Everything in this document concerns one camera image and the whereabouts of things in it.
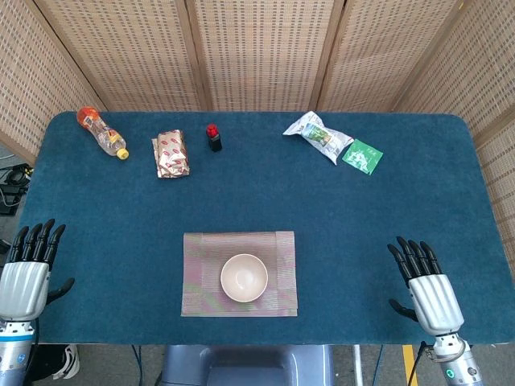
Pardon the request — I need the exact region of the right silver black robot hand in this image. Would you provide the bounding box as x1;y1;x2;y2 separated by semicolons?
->
386;236;466;337

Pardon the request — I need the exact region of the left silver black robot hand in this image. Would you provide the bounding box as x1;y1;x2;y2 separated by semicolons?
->
0;219;76;322

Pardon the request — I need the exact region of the grey woven placemat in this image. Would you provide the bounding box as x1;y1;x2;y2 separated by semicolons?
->
180;231;299;318

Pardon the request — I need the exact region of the white bowl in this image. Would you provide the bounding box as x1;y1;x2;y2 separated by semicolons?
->
220;253;270;303

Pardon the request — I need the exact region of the yellow floor tape line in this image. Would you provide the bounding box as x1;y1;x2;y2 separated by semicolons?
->
402;344;418;386

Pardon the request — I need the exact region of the white table leg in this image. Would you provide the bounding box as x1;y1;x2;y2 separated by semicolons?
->
352;344;364;386

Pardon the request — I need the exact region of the blue carpet table cover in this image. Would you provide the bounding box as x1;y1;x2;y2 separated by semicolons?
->
6;111;509;347

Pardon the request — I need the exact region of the green sachet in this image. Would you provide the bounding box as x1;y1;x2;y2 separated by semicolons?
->
341;138;384;175

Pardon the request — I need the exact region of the plastic bottle with yellow cap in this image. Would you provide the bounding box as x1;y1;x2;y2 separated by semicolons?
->
76;106;130;161

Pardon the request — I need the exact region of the silver red snack packet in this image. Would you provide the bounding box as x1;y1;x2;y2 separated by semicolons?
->
150;129;192;180

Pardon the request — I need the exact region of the blue-grey robot torso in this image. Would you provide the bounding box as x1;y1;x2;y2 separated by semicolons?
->
154;344;335;386

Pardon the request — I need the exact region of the white green crumpled snack bag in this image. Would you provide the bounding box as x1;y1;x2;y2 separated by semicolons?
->
282;111;356;166

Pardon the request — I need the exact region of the black bottle with red cap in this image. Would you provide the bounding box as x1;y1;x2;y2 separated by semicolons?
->
205;123;223;153

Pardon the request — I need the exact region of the woven bamboo folding screen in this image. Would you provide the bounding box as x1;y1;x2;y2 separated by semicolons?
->
0;0;515;278

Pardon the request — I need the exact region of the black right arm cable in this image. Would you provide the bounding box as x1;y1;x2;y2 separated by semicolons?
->
416;340;435;363

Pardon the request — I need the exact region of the blue cable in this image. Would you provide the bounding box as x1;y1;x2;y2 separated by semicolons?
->
370;344;385;386
131;344;144;386

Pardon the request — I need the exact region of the black cables and floor equipment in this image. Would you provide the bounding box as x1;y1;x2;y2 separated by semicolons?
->
0;162;33;216

